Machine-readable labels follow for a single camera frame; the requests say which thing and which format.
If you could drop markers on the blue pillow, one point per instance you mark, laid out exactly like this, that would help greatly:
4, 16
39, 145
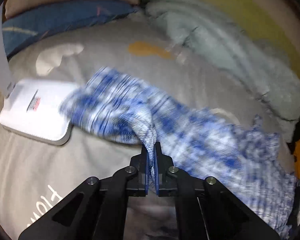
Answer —
65, 17

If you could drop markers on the light blue duvet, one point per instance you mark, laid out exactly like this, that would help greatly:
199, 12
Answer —
215, 42

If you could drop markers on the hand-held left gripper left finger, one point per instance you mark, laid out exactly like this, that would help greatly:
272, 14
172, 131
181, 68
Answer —
147, 170

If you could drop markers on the black garment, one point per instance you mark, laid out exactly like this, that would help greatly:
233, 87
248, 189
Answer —
298, 132

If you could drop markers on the white desk lamp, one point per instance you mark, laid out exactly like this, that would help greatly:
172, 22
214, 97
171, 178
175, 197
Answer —
40, 110

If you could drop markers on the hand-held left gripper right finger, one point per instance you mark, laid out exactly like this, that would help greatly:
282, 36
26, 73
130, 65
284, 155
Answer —
157, 172

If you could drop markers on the blue plaid shirt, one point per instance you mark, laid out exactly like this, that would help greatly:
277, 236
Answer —
190, 135

